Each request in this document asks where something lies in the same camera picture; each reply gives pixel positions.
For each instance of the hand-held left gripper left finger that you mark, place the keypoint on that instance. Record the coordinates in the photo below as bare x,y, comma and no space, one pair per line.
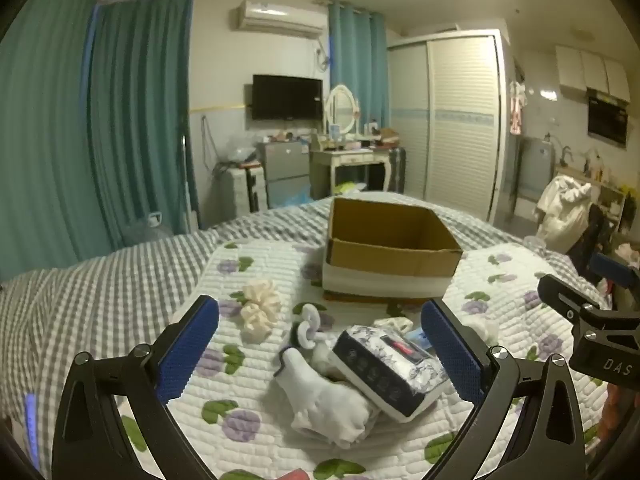
190,352

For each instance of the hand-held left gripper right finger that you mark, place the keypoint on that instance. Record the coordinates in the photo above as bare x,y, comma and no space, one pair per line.
450,355

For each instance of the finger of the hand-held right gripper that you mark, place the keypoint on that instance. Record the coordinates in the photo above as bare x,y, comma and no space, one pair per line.
612,269
565,296

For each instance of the floral tissue pack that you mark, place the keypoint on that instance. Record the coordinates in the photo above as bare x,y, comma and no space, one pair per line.
385,375

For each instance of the cream scrunchie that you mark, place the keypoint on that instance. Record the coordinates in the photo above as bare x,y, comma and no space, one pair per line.
260,321
261,292

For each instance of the brown cardboard box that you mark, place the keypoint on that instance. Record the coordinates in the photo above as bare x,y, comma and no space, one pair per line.
395,266

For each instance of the white socks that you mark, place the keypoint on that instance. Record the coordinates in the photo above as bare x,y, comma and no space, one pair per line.
325,405

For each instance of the small blue packet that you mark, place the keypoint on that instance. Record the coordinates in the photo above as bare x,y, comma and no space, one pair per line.
417,339

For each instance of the black garment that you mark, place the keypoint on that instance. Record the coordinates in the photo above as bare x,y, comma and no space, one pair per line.
590,240

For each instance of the small white patterned cloth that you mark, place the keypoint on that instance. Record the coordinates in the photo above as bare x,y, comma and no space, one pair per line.
392,324

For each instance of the white garment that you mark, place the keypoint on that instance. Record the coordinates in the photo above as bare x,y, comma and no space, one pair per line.
562,210

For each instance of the floral quilted blanket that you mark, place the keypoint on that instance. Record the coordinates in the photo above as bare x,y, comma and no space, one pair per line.
260,260

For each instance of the white round plastic clip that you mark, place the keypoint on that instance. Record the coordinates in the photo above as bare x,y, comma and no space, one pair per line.
306,332

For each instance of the grey metal cabinet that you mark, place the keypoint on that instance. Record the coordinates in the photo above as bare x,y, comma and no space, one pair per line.
537,170

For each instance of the black range hood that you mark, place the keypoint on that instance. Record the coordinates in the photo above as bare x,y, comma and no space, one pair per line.
607,120

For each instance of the red item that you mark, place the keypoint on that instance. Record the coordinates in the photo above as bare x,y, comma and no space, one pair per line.
290,475

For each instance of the white drawer cabinet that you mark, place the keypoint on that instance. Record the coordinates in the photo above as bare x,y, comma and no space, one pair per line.
237,190

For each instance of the pink hanging clothes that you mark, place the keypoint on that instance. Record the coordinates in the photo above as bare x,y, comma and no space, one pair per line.
516,110

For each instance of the white louvered wardrobe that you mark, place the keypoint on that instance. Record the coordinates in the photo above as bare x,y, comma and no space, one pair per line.
460,125

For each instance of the clear plastic bag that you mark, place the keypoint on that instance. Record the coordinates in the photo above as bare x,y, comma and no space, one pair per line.
240,149

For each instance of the silver small fridge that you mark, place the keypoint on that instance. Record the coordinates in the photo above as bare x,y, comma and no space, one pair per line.
287,165

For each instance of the white dressing table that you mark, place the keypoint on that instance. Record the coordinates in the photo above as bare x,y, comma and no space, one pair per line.
350,160

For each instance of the teal curtain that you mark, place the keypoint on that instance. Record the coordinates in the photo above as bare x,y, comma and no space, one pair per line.
140,110
40,135

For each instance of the white oval mirror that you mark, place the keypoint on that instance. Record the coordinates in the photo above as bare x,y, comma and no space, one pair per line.
341,107

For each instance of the black television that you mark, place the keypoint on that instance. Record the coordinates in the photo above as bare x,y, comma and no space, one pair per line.
286,97

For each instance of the blue curtain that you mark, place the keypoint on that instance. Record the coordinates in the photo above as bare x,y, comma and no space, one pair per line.
357,60

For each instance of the white air conditioner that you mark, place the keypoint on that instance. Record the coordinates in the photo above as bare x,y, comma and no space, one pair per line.
280,17

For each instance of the white kitchen wall cabinets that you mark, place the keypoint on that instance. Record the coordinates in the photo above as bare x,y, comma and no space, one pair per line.
592,72

